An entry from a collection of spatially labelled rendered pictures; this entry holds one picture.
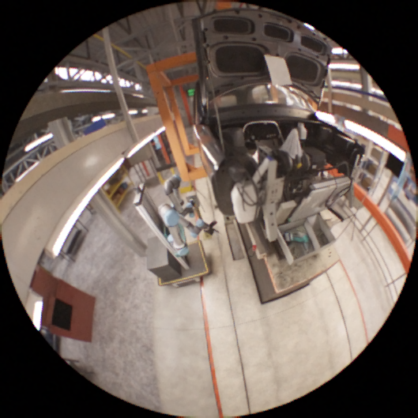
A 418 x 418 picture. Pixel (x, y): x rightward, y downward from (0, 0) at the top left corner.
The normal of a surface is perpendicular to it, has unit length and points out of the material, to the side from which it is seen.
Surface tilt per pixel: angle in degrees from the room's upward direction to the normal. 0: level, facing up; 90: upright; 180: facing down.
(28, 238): 90
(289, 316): 0
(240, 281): 0
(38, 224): 90
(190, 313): 0
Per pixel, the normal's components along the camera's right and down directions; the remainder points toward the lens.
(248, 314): -0.20, -0.72
